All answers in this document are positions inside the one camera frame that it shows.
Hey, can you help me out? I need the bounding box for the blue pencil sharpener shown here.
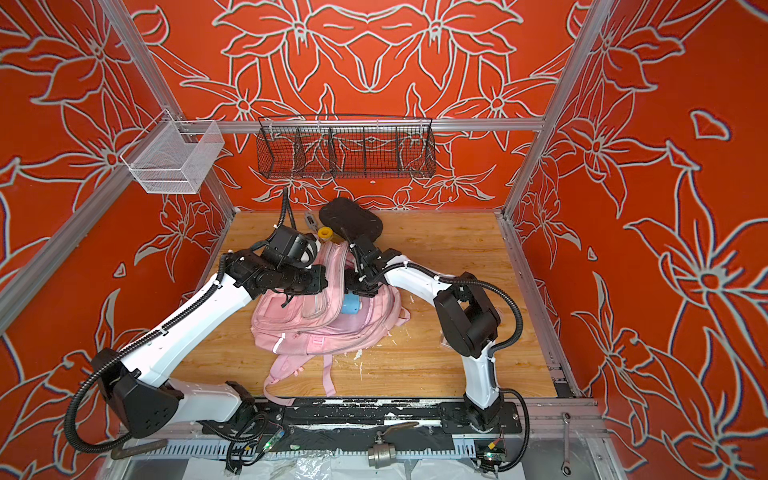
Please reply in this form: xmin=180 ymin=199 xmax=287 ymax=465
xmin=340 ymin=293 xmax=362 ymax=315

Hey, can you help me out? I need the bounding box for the pink student backpack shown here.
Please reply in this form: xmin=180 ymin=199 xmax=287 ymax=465
xmin=251 ymin=242 xmax=411 ymax=406

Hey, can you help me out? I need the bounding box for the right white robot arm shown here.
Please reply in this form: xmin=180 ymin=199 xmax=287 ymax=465
xmin=347 ymin=235 xmax=524 ymax=432

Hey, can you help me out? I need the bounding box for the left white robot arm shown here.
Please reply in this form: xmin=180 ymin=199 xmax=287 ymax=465
xmin=63 ymin=193 xmax=328 ymax=453

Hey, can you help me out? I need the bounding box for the yellow tape roll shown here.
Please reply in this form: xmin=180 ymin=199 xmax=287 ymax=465
xmin=317 ymin=226 xmax=334 ymax=242

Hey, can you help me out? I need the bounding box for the black pencil case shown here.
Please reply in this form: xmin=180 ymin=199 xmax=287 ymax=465
xmin=319 ymin=197 xmax=383 ymax=241

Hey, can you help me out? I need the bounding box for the metal ball valve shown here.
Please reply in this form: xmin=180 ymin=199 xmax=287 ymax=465
xmin=367 ymin=421 xmax=419 ymax=469

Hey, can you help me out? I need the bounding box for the silver wrench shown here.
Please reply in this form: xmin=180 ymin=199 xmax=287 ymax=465
xmin=560 ymin=412 xmax=572 ymax=477

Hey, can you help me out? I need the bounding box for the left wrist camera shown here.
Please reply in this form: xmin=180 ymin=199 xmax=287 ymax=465
xmin=260 ymin=225 xmax=318 ymax=268

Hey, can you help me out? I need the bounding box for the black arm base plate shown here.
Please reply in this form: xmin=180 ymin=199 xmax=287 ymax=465
xmin=199 ymin=397 xmax=523 ymax=434

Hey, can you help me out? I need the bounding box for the black wire wall basket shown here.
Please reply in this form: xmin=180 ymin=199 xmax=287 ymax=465
xmin=255 ymin=115 xmax=437 ymax=180

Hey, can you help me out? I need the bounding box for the white wire wall basket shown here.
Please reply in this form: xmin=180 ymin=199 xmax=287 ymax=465
xmin=119 ymin=109 xmax=225 ymax=195

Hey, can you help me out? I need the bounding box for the white cable duct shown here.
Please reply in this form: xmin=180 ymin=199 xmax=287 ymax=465
xmin=133 ymin=438 xmax=477 ymax=461

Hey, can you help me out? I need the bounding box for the rusty metal bracket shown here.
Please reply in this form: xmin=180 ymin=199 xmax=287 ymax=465
xmin=110 ymin=439 xmax=168 ymax=461

